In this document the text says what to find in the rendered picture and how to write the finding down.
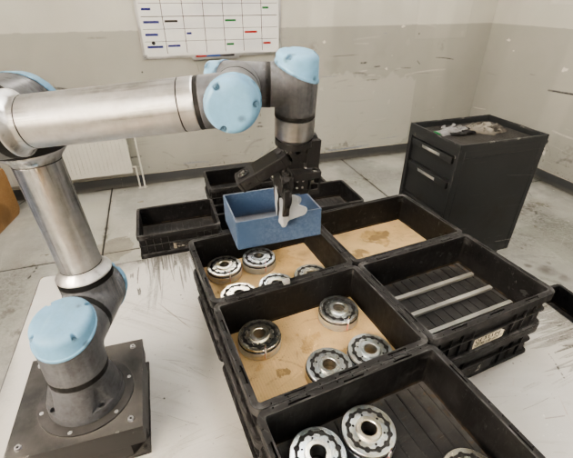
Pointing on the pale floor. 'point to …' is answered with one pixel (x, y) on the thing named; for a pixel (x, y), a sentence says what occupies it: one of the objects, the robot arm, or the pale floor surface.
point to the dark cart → (473, 174)
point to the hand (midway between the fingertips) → (279, 221)
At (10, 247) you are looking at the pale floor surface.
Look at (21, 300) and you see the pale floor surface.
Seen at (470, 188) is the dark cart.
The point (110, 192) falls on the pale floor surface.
